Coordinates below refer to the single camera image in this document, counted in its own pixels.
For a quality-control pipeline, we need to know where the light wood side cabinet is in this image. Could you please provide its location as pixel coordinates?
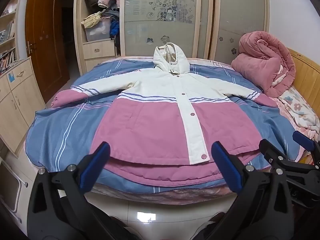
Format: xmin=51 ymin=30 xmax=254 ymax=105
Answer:
xmin=0 ymin=57 xmax=46 ymax=157

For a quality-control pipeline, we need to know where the blue garment in wardrobe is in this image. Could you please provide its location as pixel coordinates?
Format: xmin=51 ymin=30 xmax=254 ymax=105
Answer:
xmin=110 ymin=19 xmax=120 ymax=38

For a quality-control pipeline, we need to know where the beige cloth bag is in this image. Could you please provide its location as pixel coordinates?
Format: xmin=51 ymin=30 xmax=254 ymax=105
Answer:
xmin=81 ymin=9 xmax=105 ymax=29

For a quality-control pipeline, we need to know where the brown wooden door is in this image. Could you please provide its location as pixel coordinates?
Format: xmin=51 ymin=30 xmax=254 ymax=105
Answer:
xmin=25 ymin=0 xmax=69 ymax=102

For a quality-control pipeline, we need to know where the rolled pink quilt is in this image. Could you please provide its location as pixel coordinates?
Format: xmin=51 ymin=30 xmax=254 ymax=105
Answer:
xmin=231 ymin=31 xmax=296 ymax=98

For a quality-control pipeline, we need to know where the wooden bed headboard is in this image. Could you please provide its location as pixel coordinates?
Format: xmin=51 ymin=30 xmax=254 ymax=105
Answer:
xmin=289 ymin=48 xmax=320 ymax=117

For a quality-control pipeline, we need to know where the beige sliding door wardrobe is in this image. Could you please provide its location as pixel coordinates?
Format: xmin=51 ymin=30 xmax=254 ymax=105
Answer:
xmin=73 ymin=0 xmax=270 ymax=74

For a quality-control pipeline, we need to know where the clear plastic storage box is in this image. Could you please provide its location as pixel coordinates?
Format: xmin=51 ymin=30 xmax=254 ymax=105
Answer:
xmin=85 ymin=18 xmax=111 ymax=42

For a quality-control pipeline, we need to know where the wall bookshelf with books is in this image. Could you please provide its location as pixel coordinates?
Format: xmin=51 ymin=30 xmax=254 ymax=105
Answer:
xmin=0 ymin=0 xmax=20 ymax=75

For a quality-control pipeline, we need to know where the pink white hooded jacket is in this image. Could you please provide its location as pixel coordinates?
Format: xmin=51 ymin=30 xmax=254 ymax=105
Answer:
xmin=52 ymin=43 xmax=276 ymax=187

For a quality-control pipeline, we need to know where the floral white blanket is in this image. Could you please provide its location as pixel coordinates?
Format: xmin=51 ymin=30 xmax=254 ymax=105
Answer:
xmin=278 ymin=86 xmax=319 ymax=133

